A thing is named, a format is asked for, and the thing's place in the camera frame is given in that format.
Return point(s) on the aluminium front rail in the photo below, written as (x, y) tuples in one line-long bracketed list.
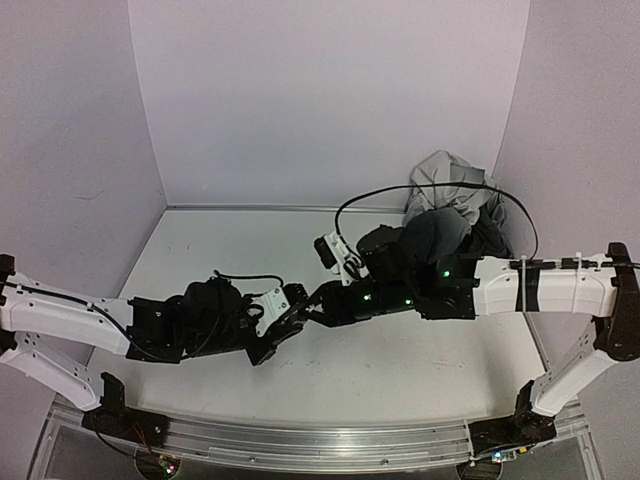
[(318, 449)]

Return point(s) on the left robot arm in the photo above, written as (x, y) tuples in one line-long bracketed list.
[(32, 311)]

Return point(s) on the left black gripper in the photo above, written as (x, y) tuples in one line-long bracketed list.
[(277, 336)]

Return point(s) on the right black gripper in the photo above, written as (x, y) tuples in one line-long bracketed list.
[(329, 301)]

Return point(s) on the dark sleeve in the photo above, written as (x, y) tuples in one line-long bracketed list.
[(433, 234)]

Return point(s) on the grey crumpled cloth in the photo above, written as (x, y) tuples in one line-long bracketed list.
[(447, 180)]

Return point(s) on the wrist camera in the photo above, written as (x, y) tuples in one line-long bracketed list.
[(271, 306), (336, 256)]

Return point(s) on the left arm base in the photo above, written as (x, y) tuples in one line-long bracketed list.
[(114, 418)]

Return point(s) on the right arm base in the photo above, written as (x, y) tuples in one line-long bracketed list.
[(524, 428)]

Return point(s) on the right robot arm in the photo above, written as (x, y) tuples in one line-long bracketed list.
[(603, 286)]

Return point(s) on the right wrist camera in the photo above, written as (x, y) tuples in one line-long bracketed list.
[(336, 256)]

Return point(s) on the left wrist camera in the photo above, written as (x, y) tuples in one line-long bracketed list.
[(271, 306)]

